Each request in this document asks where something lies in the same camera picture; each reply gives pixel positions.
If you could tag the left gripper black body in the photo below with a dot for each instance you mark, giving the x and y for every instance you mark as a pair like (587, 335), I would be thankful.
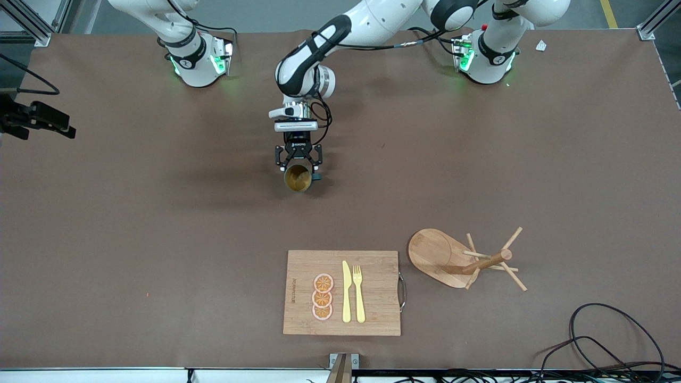
(298, 144)

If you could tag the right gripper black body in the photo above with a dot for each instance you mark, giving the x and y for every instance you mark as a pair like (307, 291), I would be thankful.
(21, 117)

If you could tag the teal ribbed cup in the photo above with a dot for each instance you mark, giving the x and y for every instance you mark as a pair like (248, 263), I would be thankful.
(298, 182)

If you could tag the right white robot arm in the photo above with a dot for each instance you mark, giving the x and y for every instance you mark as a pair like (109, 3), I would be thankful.
(194, 64)

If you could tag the orange slice toy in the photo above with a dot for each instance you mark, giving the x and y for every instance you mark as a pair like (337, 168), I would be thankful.
(323, 282)
(322, 298)
(322, 312)

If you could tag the yellow plastic knife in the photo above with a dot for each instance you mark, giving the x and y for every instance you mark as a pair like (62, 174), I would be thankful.
(346, 298)

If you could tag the yellow plastic fork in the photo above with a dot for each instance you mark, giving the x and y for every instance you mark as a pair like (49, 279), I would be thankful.
(359, 303)

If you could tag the bamboo cutting board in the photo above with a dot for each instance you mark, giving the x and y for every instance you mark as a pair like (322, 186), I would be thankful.
(378, 298)

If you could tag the wooden mug tree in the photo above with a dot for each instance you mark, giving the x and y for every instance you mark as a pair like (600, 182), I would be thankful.
(436, 255)

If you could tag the table cover sheet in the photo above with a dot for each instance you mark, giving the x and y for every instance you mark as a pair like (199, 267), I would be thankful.
(159, 266)

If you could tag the small white paper scrap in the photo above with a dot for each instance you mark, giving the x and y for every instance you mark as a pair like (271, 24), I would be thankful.
(541, 46)

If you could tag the aluminium frame profile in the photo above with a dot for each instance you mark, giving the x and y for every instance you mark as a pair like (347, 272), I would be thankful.
(32, 26)
(652, 26)

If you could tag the metal and wood mount bracket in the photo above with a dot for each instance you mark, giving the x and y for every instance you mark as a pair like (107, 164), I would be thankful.
(343, 369)

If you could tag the white table edge rail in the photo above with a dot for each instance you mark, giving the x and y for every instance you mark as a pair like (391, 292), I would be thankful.
(106, 376)

